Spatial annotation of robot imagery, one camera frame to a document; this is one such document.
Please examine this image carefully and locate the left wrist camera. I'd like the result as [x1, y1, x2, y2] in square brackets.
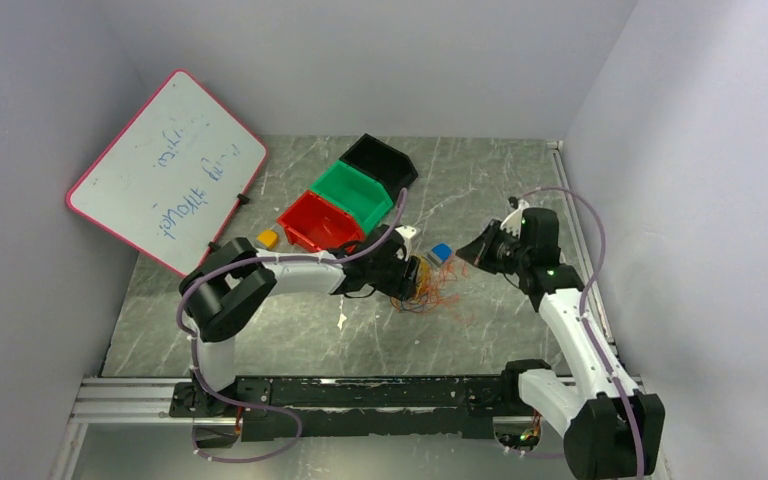
[394, 225, 420, 256]

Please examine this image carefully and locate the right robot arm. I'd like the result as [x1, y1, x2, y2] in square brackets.
[455, 207, 665, 479]

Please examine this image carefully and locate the yellow eraser block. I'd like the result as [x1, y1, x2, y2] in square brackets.
[255, 229, 281, 251]

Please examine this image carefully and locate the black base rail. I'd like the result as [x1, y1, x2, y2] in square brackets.
[168, 373, 534, 442]

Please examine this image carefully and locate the orange cable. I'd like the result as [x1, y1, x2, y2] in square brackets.
[389, 254, 475, 325]

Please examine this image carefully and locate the green plastic bin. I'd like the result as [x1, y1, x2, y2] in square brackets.
[310, 161, 394, 233]

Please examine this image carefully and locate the pink framed whiteboard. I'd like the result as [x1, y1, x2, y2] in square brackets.
[65, 69, 267, 275]

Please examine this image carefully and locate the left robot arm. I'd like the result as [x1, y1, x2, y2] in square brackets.
[176, 226, 421, 416]

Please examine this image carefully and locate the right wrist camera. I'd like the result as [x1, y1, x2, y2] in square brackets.
[501, 196, 530, 237]

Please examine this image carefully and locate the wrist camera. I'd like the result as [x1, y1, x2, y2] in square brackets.
[501, 196, 530, 237]
[394, 225, 420, 256]

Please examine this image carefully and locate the red plastic bin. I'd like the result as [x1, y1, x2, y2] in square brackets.
[277, 190, 366, 252]

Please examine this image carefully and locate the blue eraser block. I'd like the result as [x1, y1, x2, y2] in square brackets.
[425, 243, 452, 268]

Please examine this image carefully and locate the black plastic bin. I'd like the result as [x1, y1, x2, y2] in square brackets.
[339, 133, 418, 203]

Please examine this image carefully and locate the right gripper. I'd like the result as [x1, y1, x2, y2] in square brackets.
[456, 218, 530, 274]

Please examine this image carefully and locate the yellow cable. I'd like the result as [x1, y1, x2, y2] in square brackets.
[413, 258, 440, 293]

